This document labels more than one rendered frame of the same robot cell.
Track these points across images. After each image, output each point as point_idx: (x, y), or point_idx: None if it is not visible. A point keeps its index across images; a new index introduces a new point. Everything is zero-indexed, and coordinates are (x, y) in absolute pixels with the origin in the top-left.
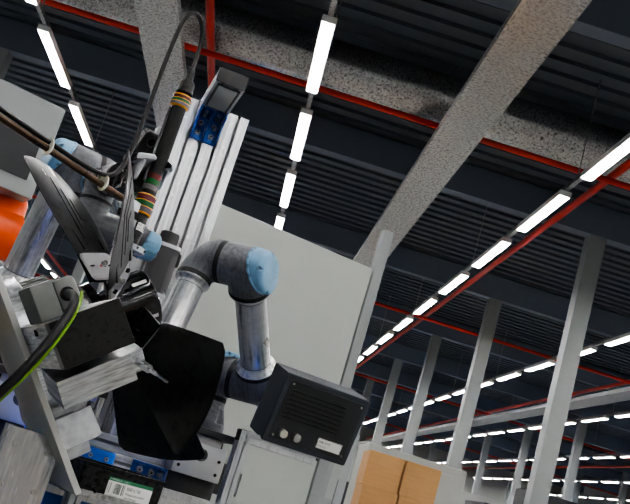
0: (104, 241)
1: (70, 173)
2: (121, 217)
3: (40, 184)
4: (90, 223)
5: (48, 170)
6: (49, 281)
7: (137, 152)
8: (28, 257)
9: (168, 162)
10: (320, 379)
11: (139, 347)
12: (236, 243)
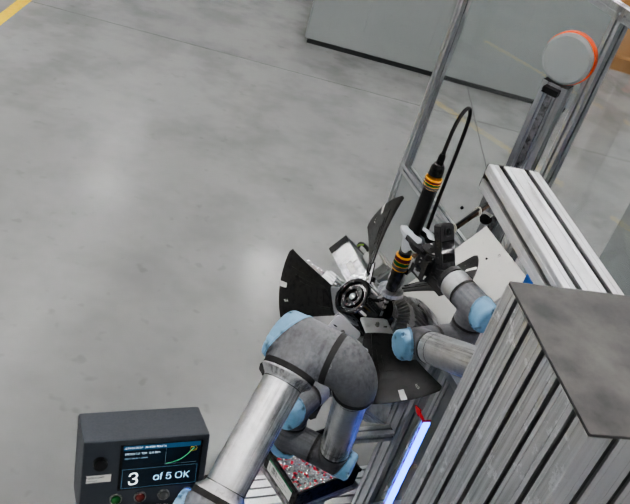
0: (405, 290)
1: None
2: (373, 216)
3: (456, 265)
4: (422, 284)
5: (469, 267)
6: (380, 251)
7: (433, 233)
8: None
9: (407, 226)
10: (147, 428)
11: (329, 270)
12: (332, 328)
